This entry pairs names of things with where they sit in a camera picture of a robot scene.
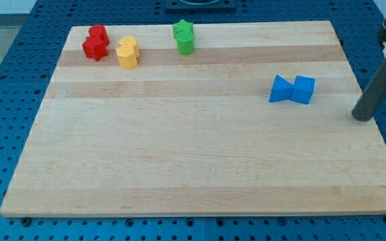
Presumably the light wooden board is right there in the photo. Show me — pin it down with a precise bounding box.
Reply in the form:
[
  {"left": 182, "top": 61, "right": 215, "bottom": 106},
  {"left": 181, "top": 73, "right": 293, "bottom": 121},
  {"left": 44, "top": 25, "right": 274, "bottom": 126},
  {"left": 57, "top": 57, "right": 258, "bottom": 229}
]
[{"left": 0, "top": 21, "right": 386, "bottom": 218}]

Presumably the green cylinder block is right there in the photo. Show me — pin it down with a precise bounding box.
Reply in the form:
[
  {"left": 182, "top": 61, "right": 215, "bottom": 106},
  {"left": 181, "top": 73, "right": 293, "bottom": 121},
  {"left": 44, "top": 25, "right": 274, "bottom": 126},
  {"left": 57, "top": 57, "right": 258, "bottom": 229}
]
[{"left": 176, "top": 31, "right": 194, "bottom": 55}]

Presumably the green star block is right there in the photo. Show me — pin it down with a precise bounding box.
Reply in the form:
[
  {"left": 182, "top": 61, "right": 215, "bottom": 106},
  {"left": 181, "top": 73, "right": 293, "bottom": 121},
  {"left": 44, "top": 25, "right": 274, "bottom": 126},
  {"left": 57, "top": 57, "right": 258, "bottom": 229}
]
[{"left": 172, "top": 19, "right": 194, "bottom": 39}]

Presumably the yellow hexagon block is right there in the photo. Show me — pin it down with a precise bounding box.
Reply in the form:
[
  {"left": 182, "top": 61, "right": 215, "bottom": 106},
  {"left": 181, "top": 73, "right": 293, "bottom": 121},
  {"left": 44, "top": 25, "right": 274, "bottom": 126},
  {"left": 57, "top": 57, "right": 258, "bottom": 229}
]
[{"left": 116, "top": 44, "right": 138, "bottom": 69}]

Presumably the blue triangle block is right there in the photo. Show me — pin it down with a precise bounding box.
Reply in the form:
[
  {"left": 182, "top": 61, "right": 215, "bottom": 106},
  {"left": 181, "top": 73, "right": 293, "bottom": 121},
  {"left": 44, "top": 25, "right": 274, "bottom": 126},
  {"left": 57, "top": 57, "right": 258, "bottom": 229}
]
[{"left": 269, "top": 75, "right": 294, "bottom": 102}]

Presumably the yellow cylinder block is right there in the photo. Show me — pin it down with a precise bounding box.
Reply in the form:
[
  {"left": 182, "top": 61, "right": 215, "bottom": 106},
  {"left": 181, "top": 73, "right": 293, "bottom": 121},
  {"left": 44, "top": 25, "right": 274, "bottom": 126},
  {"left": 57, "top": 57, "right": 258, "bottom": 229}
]
[{"left": 118, "top": 35, "right": 140, "bottom": 58}]

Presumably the blue cube block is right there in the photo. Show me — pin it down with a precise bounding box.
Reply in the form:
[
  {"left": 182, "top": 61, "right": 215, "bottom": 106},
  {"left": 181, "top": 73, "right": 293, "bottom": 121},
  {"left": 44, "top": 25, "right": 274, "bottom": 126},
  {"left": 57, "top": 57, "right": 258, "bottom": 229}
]
[{"left": 290, "top": 76, "right": 315, "bottom": 104}]

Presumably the red star block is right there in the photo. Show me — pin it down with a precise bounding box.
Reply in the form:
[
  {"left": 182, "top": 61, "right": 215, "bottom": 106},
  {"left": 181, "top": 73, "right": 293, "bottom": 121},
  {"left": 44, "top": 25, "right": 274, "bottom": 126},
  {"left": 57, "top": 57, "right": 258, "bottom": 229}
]
[{"left": 82, "top": 36, "right": 109, "bottom": 61}]

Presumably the red cylinder block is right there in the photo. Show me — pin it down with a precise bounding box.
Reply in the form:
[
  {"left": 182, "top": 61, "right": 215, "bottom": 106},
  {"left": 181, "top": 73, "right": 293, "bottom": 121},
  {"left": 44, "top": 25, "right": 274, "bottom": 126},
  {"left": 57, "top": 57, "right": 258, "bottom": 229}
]
[{"left": 88, "top": 25, "right": 110, "bottom": 46}]

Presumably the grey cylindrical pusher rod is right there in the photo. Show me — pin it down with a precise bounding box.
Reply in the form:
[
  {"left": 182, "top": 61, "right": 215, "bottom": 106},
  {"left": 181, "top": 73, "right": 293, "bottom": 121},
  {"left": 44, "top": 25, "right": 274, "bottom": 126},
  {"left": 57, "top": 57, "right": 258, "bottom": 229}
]
[{"left": 351, "top": 60, "right": 386, "bottom": 122}]

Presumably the dark blue base plate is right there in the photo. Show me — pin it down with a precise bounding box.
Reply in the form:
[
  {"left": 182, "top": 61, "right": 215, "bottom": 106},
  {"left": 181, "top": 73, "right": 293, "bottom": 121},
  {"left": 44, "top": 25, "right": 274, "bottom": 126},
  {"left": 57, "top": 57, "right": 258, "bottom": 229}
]
[{"left": 163, "top": 0, "right": 237, "bottom": 11}]

